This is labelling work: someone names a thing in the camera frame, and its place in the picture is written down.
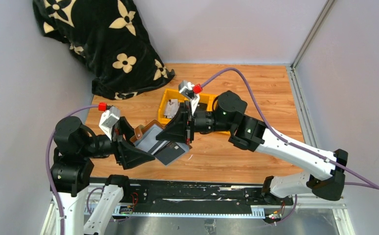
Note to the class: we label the yellow bin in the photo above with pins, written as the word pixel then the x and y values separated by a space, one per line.
pixel 168 94
pixel 206 102

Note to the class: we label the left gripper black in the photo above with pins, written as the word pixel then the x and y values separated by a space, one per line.
pixel 125 153

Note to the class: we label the black floral blanket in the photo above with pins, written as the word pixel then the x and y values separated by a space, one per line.
pixel 109 38

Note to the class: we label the yellow bin middle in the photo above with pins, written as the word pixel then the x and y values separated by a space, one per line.
pixel 206 102

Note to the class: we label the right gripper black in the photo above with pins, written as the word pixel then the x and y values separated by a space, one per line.
pixel 177 130

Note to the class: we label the silver cards pile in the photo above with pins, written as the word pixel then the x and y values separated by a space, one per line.
pixel 171 108

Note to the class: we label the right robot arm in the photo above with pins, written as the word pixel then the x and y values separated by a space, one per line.
pixel 321 174

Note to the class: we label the aluminium frame post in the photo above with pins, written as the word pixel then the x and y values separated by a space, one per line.
pixel 326 9

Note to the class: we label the yellow bin left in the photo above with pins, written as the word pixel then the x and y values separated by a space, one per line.
pixel 168 94

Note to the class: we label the dark grey credit card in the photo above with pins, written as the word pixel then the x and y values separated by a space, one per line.
pixel 171 152

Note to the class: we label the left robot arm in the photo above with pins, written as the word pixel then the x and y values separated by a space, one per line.
pixel 70 173

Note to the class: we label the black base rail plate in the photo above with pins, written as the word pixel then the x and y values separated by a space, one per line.
pixel 198 198

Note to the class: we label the brown leather card holder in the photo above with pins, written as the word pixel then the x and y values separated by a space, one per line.
pixel 144 138

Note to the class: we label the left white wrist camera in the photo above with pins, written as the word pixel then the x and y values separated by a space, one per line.
pixel 108 119

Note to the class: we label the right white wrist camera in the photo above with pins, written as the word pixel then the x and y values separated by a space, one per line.
pixel 191 92

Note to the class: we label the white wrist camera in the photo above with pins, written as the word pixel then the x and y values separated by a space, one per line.
pixel 191 92
pixel 108 119

